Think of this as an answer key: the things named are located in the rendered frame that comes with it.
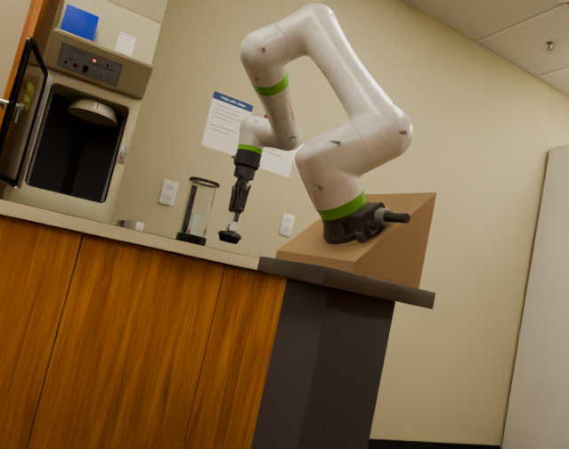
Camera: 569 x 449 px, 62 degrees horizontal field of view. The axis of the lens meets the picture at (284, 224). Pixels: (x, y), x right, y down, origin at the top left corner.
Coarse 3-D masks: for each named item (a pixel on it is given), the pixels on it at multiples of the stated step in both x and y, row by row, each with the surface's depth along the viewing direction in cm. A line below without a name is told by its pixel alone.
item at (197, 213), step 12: (192, 180) 162; (192, 192) 162; (204, 192) 162; (192, 204) 161; (204, 204) 162; (192, 216) 160; (204, 216) 162; (180, 228) 162; (192, 228) 160; (204, 228) 162
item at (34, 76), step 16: (32, 64) 136; (16, 80) 126; (32, 80) 140; (32, 96) 145; (16, 112) 132; (32, 112) 150; (0, 128) 125; (16, 128) 136; (16, 144) 141; (0, 160) 129; (16, 160) 145
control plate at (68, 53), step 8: (64, 48) 153; (72, 48) 153; (64, 56) 154; (72, 56) 155; (80, 56) 155; (88, 56) 156; (96, 56) 156; (64, 64) 156; (72, 64) 157; (80, 64) 157; (88, 64) 158; (96, 64) 158; (104, 64) 158; (112, 64) 159; (120, 64) 159; (80, 72) 159; (88, 72) 159; (96, 72) 160; (104, 72) 160; (112, 72) 161; (104, 80) 162; (112, 80) 163
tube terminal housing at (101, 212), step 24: (72, 0) 161; (96, 0) 165; (120, 24) 168; (144, 24) 172; (144, 48) 172; (48, 72) 158; (72, 96) 172; (96, 96) 165; (120, 96) 168; (120, 144) 171; (120, 168) 168; (24, 192) 155; (48, 192) 158; (96, 216) 165
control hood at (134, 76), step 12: (60, 36) 150; (72, 36) 151; (60, 48) 153; (84, 48) 154; (96, 48) 154; (108, 48) 155; (48, 60) 154; (120, 60) 158; (132, 60) 159; (72, 72) 159; (120, 72) 161; (132, 72) 162; (144, 72) 163; (96, 84) 164; (108, 84) 163; (120, 84) 164; (132, 84) 165; (144, 84) 165; (132, 96) 169
